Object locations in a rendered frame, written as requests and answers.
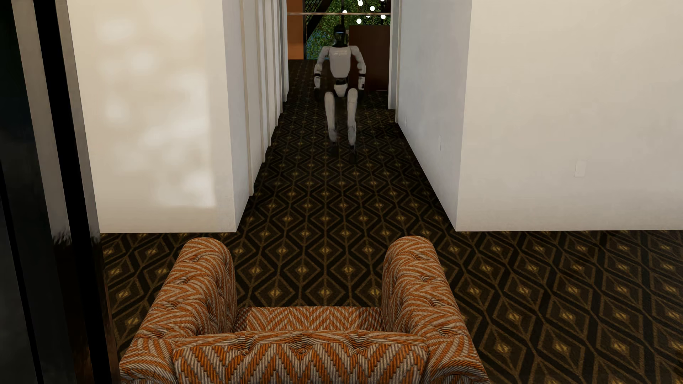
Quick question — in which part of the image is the green tree with lights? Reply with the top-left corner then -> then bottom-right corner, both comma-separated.
306,0 -> 391,60

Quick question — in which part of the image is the white right robot leg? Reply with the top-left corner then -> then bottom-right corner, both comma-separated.
323,89 -> 340,156

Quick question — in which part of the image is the orange chevron fabric armchair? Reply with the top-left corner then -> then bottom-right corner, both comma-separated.
120,236 -> 489,384

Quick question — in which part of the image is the dark brown wooden cabinet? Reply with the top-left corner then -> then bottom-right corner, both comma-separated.
348,25 -> 391,92

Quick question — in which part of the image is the white robot leg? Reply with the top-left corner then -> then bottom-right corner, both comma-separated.
323,89 -> 340,156
346,87 -> 359,160

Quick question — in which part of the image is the dark glass door frame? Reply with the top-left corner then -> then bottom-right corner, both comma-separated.
0,0 -> 121,384

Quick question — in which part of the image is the thin horizontal rail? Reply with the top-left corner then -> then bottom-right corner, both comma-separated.
287,12 -> 392,17

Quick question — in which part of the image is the white left robot leg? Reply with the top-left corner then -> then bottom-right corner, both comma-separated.
346,87 -> 359,160

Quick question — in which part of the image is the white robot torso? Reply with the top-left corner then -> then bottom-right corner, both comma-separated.
326,45 -> 355,98

